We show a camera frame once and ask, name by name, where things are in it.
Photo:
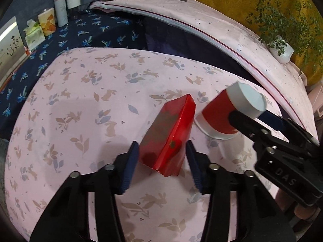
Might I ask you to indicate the white tall tube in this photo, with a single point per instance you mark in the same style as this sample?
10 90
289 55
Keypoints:
61 12

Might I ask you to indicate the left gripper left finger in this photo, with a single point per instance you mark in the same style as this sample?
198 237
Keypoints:
130 160

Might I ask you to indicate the green tissue pack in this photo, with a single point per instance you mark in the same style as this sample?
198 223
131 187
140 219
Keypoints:
34 35

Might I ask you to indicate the red paper box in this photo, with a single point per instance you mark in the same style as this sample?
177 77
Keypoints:
163 146

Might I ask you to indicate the red white paper cup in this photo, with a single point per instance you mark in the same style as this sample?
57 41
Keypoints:
213 119

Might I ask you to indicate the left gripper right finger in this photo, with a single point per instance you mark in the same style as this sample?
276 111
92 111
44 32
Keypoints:
194 165

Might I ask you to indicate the navy floral cloth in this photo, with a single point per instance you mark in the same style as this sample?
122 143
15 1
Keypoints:
94 28

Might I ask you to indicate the pink dotted cloth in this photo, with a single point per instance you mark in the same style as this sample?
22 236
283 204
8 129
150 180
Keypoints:
282 81

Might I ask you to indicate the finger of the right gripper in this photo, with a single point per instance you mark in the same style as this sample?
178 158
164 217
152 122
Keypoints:
247 126
275 122

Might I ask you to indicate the pink rabbit print tablecloth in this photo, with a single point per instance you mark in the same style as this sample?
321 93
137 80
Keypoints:
88 107

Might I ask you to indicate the green plant white pot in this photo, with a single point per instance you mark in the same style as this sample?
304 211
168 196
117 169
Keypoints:
289 27

